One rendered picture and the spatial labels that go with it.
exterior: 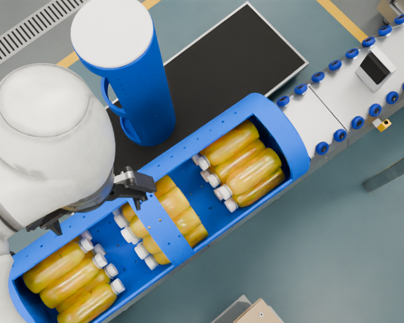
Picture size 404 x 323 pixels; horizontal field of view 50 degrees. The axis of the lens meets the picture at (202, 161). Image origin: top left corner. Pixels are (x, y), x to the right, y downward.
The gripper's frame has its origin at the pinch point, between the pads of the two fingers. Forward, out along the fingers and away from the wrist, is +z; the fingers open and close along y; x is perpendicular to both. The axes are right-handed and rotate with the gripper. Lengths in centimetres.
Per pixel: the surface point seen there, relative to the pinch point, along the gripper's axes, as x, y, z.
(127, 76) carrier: 58, 20, 59
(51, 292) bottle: -4, -20, 53
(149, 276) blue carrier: -9, 7, 56
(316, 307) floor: -44, 83, 148
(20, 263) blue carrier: 4.0, -23.2, 42.0
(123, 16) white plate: 75, 24, 50
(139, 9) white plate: 76, 30, 49
